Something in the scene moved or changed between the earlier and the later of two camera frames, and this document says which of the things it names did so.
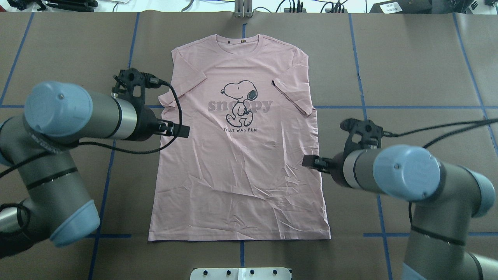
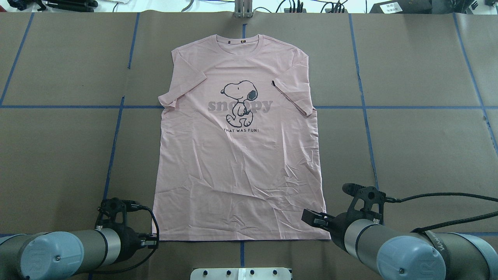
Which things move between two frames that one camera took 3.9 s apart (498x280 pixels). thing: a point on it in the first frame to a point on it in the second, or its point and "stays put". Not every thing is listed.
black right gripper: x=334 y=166 to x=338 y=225
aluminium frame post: x=243 y=8 stays put
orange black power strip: x=303 y=10 stays put
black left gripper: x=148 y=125 to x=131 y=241
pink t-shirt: x=239 y=176 stays put
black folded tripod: x=59 y=6 stays put
